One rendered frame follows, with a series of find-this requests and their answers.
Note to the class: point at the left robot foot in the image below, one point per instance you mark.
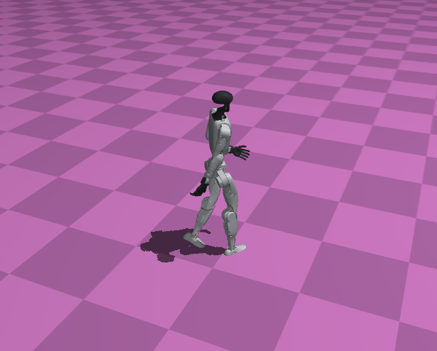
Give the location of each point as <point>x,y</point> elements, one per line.
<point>196,241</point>

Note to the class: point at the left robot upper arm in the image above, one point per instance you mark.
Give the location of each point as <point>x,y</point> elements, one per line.
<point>207,130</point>

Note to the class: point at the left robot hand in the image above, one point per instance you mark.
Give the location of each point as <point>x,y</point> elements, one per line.
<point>237,151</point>

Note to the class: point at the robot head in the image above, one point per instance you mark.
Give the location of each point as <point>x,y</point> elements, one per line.
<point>223,98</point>

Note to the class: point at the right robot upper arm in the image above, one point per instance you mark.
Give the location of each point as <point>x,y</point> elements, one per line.
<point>223,134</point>

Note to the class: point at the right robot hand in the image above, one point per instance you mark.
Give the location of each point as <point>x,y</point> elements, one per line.
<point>201,189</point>

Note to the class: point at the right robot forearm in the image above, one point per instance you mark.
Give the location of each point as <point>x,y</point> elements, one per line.
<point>213,165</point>

